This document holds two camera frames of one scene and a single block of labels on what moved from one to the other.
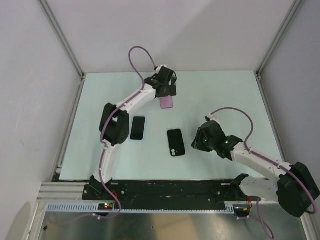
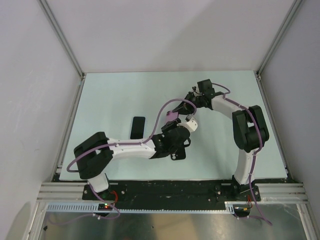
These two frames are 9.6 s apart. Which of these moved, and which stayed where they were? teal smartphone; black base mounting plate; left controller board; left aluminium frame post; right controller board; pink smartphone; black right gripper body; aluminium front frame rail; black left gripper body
Moved: black left gripper body; pink smartphone; black right gripper body
Stayed: aluminium front frame rail; left controller board; left aluminium frame post; black base mounting plate; right controller board; teal smartphone
